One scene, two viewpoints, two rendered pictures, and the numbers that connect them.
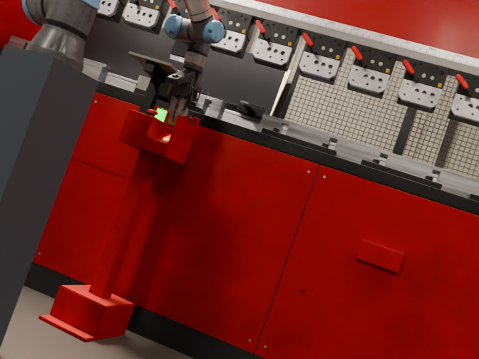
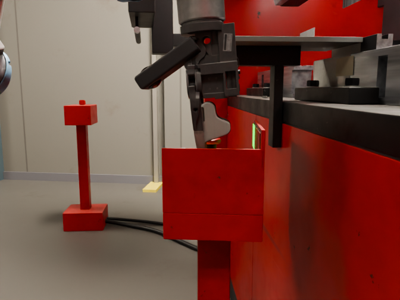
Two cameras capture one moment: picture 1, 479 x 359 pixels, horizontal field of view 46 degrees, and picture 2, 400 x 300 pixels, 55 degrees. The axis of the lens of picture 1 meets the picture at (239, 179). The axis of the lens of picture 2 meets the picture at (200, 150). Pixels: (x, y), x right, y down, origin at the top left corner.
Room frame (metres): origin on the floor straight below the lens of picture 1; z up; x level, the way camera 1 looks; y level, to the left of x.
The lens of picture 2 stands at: (1.83, -0.31, 0.90)
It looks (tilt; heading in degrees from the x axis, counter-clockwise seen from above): 9 degrees down; 73
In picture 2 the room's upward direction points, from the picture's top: straight up
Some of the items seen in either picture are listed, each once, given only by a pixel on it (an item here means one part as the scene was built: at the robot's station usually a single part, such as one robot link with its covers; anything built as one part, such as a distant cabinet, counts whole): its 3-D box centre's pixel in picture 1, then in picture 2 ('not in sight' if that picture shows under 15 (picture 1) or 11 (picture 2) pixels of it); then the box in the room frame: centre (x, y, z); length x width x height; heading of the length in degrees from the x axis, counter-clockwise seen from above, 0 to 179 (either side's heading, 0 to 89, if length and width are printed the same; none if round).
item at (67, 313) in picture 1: (88, 310); not in sight; (2.03, 0.34, 0.06); 0.25 x 0.20 x 0.12; 158
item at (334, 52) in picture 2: not in sight; (346, 49); (2.38, 0.40, 0.99); 0.14 x 0.01 x 0.03; 77
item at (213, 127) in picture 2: (182, 112); (212, 130); (2.03, 0.27, 0.84); 0.06 x 0.03 x 0.09; 158
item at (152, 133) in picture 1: (160, 129); (215, 172); (2.05, 0.33, 0.75); 0.20 x 0.16 x 0.18; 68
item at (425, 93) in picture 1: (421, 85); not in sight; (2.16, -0.54, 1.26); 0.15 x 0.09 x 0.17; 77
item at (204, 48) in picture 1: (200, 39); not in sight; (2.01, 0.30, 1.10); 0.09 x 0.08 x 0.11; 138
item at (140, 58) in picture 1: (161, 69); (283, 44); (2.24, 0.44, 1.00); 0.26 x 0.18 x 0.01; 167
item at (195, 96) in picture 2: (185, 98); (196, 102); (2.00, 0.28, 0.88); 0.05 x 0.02 x 0.09; 68
